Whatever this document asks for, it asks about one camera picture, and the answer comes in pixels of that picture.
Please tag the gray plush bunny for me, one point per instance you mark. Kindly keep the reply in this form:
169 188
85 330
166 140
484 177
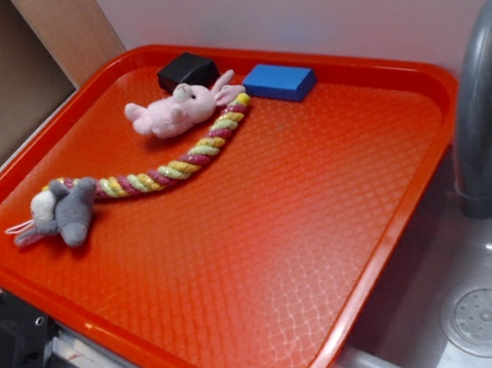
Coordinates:
59 211

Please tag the red plastic tray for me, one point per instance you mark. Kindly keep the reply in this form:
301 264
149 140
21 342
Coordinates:
265 256

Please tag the pink plush bunny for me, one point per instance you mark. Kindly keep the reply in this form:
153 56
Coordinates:
188 106

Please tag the blue block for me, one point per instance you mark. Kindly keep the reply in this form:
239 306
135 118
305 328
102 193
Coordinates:
279 82

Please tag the black block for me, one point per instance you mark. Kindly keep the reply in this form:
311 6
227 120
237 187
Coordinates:
187 68

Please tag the sink drain strainer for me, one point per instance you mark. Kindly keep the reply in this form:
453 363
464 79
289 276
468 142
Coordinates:
466 317

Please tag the multicolour braided rope toy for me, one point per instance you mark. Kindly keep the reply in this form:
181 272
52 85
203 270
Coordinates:
184 167

